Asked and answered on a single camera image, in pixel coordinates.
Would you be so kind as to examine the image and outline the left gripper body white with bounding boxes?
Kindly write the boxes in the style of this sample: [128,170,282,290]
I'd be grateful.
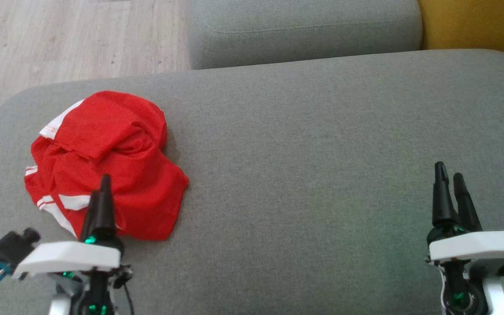
[12,241,132,285]

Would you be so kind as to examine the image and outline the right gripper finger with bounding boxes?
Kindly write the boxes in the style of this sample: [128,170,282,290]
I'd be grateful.
[431,161,458,229]
[452,172,483,233]

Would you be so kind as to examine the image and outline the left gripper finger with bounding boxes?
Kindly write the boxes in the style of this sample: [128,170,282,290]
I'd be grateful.
[94,174,123,246]
[80,191,100,242]

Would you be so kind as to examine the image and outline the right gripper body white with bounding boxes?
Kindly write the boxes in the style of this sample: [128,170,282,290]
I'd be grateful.
[427,225,504,264]

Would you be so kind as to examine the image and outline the red shirt white stripes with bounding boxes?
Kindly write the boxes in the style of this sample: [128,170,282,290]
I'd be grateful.
[24,136,189,242]

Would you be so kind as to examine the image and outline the large grey sofa seat cushion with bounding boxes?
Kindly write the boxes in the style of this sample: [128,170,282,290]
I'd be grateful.
[0,49,504,315]

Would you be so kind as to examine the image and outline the yellow sofa backrest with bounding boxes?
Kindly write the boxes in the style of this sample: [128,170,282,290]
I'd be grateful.
[417,0,504,67]

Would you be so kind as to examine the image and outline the narrow grey sofa seat cushion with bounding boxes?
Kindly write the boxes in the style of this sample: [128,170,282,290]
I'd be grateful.
[187,0,423,70]

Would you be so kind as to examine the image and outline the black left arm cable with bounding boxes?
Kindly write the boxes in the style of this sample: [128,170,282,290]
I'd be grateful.
[121,280,136,315]

